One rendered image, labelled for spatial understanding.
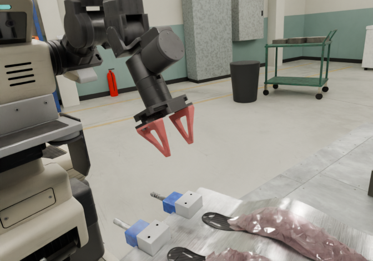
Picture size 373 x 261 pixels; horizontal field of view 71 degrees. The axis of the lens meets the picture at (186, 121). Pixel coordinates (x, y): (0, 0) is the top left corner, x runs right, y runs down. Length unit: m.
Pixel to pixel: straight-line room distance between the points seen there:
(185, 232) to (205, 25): 5.67
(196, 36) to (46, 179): 5.38
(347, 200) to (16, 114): 0.78
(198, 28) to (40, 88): 5.38
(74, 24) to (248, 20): 6.56
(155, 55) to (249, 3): 6.67
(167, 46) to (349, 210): 0.54
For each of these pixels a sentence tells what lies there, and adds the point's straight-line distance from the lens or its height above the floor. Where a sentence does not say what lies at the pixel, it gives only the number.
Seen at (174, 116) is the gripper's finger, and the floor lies 1.04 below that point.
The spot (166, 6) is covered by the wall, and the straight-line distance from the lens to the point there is 6.22.
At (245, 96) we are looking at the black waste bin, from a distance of 4.31.
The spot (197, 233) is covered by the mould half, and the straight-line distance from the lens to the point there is 0.54.
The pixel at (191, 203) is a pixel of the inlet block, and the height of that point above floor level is 0.88.
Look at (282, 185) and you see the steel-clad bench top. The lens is 0.77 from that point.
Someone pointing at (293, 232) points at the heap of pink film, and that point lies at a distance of 0.46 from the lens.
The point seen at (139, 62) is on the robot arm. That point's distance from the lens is 0.52.
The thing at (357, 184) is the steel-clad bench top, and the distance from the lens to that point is 0.83.
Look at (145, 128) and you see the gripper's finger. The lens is 0.51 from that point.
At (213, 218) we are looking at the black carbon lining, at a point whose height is 0.85.
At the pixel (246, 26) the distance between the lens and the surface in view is 7.03.
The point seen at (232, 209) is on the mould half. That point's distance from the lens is 0.59.
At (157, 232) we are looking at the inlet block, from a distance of 0.51.
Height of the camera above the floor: 1.22
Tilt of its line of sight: 19 degrees down
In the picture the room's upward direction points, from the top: 5 degrees counter-clockwise
